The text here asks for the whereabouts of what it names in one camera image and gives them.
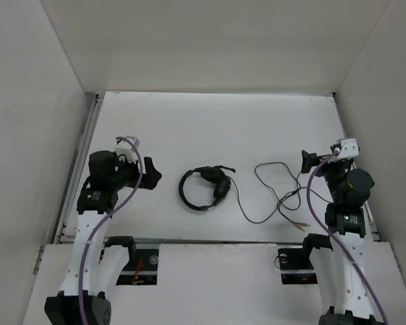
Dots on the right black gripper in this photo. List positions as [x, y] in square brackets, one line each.
[308, 160]

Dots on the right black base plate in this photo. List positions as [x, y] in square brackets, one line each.
[296, 269]

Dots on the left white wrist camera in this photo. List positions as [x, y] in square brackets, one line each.
[127, 149]

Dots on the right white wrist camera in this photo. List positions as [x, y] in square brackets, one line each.
[346, 148]

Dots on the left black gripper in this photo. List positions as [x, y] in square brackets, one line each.
[149, 178]

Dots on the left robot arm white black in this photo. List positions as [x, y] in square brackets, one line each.
[96, 262]

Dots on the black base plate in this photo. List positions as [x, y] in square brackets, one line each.
[296, 269]
[141, 270]

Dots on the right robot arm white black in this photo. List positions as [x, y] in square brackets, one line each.
[338, 256]

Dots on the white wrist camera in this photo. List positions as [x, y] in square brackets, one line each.
[127, 149]
[346, 148]

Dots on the front aluminium rail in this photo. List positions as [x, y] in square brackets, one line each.
[70, 240]

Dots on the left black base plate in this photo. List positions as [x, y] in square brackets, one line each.
[141, 270]

